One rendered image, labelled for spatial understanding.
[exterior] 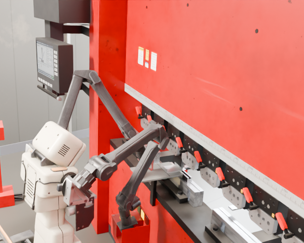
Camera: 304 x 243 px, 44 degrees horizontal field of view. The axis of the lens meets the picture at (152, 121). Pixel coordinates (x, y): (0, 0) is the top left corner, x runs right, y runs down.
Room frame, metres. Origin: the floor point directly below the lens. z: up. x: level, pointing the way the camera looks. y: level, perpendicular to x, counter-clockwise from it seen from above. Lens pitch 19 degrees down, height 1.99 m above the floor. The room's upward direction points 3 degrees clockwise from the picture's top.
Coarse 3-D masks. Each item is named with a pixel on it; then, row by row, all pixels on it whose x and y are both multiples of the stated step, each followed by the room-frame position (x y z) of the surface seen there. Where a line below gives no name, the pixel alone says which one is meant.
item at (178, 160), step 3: (174, 156) 2.09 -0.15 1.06; (177, 156) 2.05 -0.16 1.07; (180, 156) 2.02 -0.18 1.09; (174, 159) 2.08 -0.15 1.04; (177, 159) 2.05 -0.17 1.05; (180, 159) 2.02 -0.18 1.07; (177, 162) 2.05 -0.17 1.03; (180, 162) 2.01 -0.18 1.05; (183, 162) 2.01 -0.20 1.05; (177, 165) 2.06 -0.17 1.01; (180, 165) 2.01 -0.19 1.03; (183, 165) 2.01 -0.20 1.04; (180, 168) 2.02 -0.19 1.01
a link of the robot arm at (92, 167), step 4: (96, 160) 1.51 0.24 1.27; (100, 160) 1.51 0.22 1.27; (88, 164) 1.49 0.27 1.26; (92, 164) 1.49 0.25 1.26; (96, 164) 1.49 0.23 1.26; (100, 164) 1.48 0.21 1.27; (84, 168) 1.48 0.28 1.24; (88, 168) 1.47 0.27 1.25; (92, 168) 1.47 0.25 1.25; (96, 168) 1.46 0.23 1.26; (92, 172) 1.45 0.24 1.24; (96, 172) 1.47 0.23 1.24; (96, 176) 1.47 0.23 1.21
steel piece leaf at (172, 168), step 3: (162, 165) 2.02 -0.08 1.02; (168, 165) 2.06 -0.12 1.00; (171, 165) 2.07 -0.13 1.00; (174, 165) 2.07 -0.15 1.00; (162, 168) 2.02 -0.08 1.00; (165, 168) 1.99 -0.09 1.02; (168, 168) 2.03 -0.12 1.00; (171, 168) 2.03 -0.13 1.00; (174, 168) 2.03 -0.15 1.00; (177, 168) 2.03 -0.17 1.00; (165, 171) 1.98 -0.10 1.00; (168, 171) 1.99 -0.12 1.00; (171, 171) 1.99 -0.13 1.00; (174, 171) 1.99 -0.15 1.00; (177, 171) 2.00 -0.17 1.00
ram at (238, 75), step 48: (144, 0) 2.52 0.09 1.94; (192, 0) 1.98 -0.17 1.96; (240, 0) 1.63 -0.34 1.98; (288, 0) 1.38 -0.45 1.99; (144, 48) 2.49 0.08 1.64; (192, 48) 1.94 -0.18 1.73; (240, 48) 1.59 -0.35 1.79; (288, 48) 1.35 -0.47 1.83; (192, 96) 1.90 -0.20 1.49; (240, 96) 1.55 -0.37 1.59; (288, 96) 1.31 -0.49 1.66; (240, 144) 1.51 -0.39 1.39; (288, 144) 1.27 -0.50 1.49
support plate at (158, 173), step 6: (168, 162) 2.11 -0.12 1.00; (132, 168) 2.00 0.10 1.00; (156, 168) 2.02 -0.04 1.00; (150, 174) 1.94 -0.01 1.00; (156, 174) 1.94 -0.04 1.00; (162, 174) 1.95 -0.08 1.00; (168, 174) 1.95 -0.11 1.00; (174, 174) 1.96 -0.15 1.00; (180, 174) 1.96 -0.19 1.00; (144, 180) 1.86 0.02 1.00; (150, 180) 1.87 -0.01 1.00
